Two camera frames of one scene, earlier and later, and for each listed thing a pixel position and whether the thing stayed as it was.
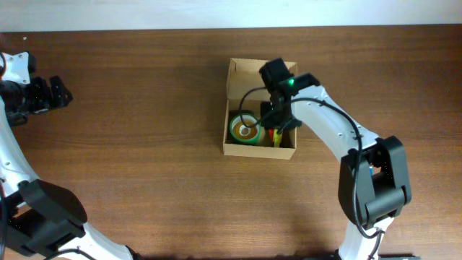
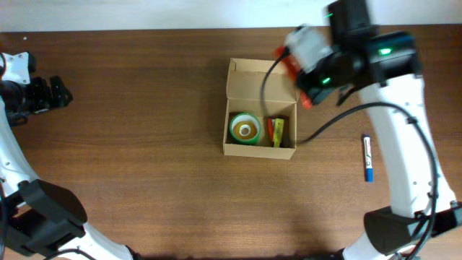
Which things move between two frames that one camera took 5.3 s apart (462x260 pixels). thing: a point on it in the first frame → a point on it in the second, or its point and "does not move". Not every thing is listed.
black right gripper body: x=281 y=120 → x=320 y=79
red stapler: x=271 y=131 does not move
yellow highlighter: x=276 y=138 does not move
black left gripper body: x=22 y=100 does not move
